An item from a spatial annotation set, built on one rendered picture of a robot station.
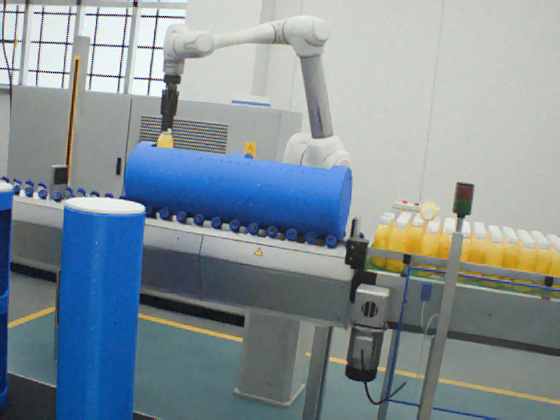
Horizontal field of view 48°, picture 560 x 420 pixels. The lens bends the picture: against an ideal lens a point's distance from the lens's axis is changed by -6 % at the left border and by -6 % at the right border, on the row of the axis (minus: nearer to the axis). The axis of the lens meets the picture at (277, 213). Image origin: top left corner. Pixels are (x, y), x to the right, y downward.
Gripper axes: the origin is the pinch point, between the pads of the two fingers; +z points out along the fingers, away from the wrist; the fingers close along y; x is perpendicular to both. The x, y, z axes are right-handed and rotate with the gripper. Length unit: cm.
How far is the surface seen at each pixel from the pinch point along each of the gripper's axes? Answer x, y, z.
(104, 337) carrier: 12, 63, 71
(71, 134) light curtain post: -66, -30, 11
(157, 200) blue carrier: 4.6, 12.2, 30.4
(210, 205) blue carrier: 27.6, 13.0, 29.0
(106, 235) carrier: 11, 64, 36
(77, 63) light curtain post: -67, -30, -24
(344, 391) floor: 78, -80, 132
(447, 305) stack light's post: 121, 38, 46
